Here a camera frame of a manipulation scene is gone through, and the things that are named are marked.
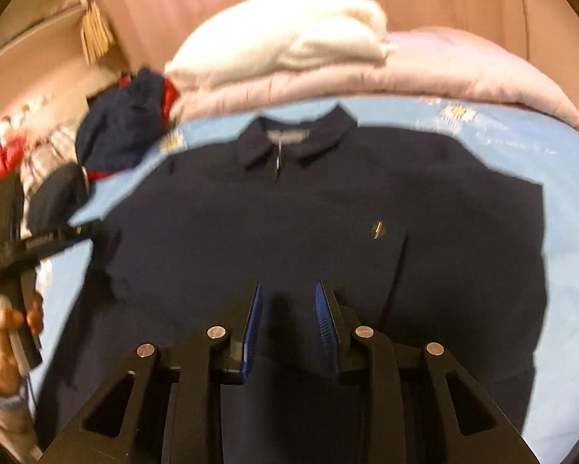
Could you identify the red cloth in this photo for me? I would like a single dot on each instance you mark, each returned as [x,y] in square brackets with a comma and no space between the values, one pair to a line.
[1,164]

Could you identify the navy and red garment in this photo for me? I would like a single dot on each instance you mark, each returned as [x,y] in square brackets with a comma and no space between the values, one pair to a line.
[120,130]

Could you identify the woven straw hanging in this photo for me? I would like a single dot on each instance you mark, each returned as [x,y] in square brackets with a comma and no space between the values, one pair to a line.
[96,34]

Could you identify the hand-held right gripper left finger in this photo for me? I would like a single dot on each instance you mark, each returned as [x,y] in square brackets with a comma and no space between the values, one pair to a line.
[251,331]

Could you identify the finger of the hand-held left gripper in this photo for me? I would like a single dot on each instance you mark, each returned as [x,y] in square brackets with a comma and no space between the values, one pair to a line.
[62,238]

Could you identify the navy zip jacket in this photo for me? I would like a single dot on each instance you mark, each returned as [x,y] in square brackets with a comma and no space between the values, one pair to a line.
[270,232]

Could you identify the person's left hand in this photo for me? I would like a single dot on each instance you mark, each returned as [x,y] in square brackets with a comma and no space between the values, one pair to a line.
[1,336]

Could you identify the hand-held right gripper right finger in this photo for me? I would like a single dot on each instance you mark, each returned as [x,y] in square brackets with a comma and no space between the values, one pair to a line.
[324,328]

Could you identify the pink quilt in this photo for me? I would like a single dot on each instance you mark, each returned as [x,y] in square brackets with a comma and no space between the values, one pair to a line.
[439,72]

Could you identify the plaid cloth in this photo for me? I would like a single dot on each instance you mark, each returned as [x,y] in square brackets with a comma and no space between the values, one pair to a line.
[47,150]

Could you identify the light blue bed sheet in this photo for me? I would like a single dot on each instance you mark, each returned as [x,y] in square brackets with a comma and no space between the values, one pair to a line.
[560,193]

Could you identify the white fleece blanket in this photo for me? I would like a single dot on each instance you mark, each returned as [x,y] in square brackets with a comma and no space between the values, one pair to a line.
[279,38]

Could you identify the black cloth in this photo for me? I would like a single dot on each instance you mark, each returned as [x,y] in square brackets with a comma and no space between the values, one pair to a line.
[52,193]

